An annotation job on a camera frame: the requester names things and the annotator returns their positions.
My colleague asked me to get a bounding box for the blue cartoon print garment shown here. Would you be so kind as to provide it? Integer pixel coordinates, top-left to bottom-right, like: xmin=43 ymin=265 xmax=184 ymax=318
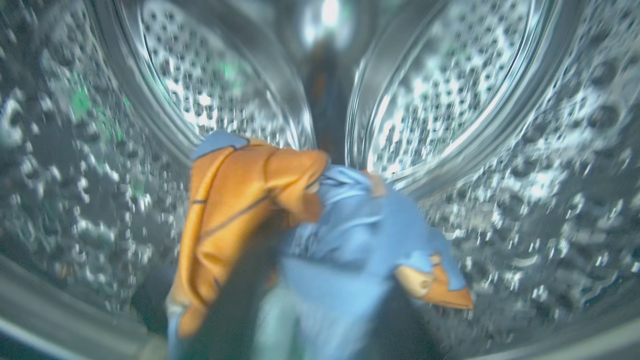
xmin=166 ymin=131 xmax=474 ymax=360

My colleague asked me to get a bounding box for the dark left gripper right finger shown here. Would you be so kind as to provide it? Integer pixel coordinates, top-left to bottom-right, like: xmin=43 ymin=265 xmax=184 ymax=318
xmin=360 ymin=295 xmax=446 ymax=360

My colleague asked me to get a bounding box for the steel washing machine drum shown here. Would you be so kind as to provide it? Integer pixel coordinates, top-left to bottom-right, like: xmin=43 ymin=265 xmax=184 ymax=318
xmin=0 ymin=0 xmax=640 ymax=360

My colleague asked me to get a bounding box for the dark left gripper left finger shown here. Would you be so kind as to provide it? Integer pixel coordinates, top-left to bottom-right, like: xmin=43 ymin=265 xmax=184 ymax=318
xmin=185 ymin=220 xmax=288 ymax=360

